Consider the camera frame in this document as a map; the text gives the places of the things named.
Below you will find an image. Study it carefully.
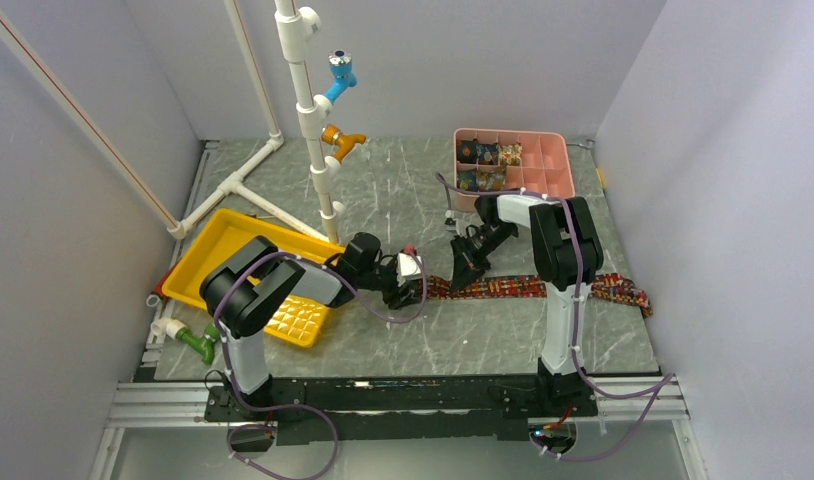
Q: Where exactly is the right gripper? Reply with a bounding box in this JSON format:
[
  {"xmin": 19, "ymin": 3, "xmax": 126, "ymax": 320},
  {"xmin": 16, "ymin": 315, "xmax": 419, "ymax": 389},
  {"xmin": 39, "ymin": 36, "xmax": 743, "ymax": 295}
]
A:
[{"xmin": 450, "ymin": 223, "xmax": 515, "ymax": 294}]

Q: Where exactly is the multicolour patterned necktie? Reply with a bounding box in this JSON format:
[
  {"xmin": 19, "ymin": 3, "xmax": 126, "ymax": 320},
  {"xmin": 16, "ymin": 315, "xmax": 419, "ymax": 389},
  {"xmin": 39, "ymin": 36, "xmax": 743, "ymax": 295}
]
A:
[{"xmin": 427, "ymin": 273, "xmax": 653, "ymax": 319}]

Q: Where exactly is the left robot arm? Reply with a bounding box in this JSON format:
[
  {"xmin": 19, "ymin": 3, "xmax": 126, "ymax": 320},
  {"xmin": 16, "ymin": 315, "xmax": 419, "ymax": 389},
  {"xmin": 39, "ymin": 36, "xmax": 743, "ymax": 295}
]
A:
[{"xmin": 199, "ymin": 232, "xmax": 428, "ymax": 420}]

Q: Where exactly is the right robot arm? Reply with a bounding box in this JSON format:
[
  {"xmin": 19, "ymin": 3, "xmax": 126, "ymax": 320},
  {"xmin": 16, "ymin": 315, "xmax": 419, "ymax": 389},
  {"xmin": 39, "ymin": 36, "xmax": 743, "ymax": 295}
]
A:
[{"xmin": 450, "ymin": 193, "xmax": 604, "ymax": 415}]

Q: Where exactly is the blue dotted rolled tie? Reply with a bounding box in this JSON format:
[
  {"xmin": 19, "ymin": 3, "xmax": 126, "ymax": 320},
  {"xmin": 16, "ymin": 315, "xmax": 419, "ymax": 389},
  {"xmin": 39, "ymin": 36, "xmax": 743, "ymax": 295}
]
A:
[{"xmin": 456, "ymin": 169, "xmax": 479, "ymax": 192}]

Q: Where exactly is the brown patterned rolled tie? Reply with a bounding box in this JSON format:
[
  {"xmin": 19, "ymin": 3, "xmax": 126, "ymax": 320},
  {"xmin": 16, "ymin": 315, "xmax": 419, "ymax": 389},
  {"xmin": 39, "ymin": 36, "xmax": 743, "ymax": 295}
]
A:
[{"xmin": 476, "ymin": 167, "xmax": 507, "ymax": 192}]

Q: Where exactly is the yellow plastic tray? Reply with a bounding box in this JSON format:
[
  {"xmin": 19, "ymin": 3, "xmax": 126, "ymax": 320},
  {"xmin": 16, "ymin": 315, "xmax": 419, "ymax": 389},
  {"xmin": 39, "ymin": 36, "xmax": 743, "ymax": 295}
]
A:
[{"xmin": 160, "ymin": 207, "xmax": 347, "ymax": 350}]

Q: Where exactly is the pink divided organizer box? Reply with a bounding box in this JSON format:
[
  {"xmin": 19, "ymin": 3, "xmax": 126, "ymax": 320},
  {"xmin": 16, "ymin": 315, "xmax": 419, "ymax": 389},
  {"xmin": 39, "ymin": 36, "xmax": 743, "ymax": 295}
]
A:
[{"xmin": 450, "ymin": 128, "xmax": 576, "ymax": 212}]

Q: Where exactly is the dark rolled tie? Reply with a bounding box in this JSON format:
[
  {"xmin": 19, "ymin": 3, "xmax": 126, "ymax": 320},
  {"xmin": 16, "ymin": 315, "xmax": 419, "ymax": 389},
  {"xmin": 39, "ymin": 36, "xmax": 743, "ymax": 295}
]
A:
[{"xmin": 455, "ymin": 140, "xmax": 479, "ymax": 164}]

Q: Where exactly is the gold floral rolled tie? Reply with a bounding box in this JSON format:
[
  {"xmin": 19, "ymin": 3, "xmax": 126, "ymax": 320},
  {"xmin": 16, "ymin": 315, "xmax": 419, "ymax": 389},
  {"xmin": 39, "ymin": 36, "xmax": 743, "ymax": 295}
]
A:
[{"xmin": 498, "ymin": 143, "xmax": 523, "ymax": 166}]

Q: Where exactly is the orange plastic faucet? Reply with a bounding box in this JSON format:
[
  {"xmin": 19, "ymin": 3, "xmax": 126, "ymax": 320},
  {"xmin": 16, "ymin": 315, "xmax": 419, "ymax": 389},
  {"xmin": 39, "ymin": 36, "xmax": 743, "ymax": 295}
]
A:
[{"xmin": 321, "ymin": 124, "xmax": 367, "ymax": 162}]

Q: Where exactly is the green plastic faucet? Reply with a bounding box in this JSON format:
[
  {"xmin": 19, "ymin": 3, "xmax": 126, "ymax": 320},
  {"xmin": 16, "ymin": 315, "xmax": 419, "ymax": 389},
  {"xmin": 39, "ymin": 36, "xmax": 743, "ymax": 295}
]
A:
[{"xmin": 175, "ymin": 324, "xmax": 220, "ymax": 366}]

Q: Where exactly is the white pipe with red stripe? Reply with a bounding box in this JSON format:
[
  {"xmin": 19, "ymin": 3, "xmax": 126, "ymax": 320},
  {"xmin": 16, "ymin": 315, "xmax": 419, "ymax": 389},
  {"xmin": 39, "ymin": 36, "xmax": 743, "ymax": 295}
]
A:
[{"xmin": 0, "ymin": 9, "xmax": 187, "ymax": 240}]

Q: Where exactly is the blue plastic faucet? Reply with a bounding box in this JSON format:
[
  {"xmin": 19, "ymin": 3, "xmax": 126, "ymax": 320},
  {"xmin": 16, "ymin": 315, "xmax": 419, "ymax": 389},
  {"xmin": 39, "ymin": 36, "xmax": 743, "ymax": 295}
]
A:
[{"xmin": 324, "ymin": 50, "xmax": 358, "ymax": 104}]

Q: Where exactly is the white PVC pipe stand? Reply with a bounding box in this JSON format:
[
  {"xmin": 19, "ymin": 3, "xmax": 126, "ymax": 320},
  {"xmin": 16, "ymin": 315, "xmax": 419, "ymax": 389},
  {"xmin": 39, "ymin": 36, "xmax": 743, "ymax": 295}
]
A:
[{"xmin": 162, "ymin": 1, "xmax": 344, "ymax": 243}]

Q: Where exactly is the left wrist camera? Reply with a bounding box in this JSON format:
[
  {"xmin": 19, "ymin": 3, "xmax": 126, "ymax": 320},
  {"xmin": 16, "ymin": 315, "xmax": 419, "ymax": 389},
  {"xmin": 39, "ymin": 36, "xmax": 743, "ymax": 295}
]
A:
[{"xmin": 397, "ymin": 253, "xmax": 424, "ymax": 282}]

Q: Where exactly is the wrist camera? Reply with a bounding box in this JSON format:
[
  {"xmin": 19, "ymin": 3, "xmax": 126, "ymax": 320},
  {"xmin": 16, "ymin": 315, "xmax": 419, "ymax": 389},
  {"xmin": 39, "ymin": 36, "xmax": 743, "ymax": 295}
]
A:
[
  {"xmin": 397, "ymin": 253, "xmax": 424, "ymax": 282},
  {"xmin": 444, "ymin": 209, "xmax": 458, "ymax": 234}
]

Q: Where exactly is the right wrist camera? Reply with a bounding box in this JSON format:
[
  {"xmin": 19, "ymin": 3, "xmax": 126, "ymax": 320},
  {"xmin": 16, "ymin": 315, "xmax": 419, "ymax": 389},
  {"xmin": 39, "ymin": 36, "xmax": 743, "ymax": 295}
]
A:
[{"xmin": 444, "ymin": 209, "xmax": 458, "ymax": 234}]

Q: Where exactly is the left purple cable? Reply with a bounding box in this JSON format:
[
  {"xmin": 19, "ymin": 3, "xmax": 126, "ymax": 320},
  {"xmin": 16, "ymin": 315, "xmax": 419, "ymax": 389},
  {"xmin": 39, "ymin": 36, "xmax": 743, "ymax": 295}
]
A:
[{"xmin": 210, "ymin": 248, "xmax": 429, "ymax": 480}]

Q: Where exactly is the purple cable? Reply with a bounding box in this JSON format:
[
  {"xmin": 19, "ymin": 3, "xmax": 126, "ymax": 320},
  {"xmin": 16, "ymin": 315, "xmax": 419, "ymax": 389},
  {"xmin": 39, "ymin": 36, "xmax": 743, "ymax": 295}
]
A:
[
  {"xmin": 434, "ymin": 172, "xmax": 676, "ymax": 464},
  {"xmin": 210, "ymin": 248, "xmax": 429, "ymax": 480}
]

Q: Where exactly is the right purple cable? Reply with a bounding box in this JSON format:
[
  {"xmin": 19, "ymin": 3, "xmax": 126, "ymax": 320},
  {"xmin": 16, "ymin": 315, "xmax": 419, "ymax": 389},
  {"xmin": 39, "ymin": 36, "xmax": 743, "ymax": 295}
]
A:
[{"xmin": 434, "ymin": 172, "xmax": 676, "ymax": 464}]

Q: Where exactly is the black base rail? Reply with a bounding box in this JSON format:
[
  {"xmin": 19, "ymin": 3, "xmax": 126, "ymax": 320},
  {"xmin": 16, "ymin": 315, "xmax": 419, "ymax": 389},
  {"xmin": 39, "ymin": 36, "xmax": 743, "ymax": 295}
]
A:
[{"xmin": 204, "ymin": 373, "xmax": 598, "ymax": 446}]

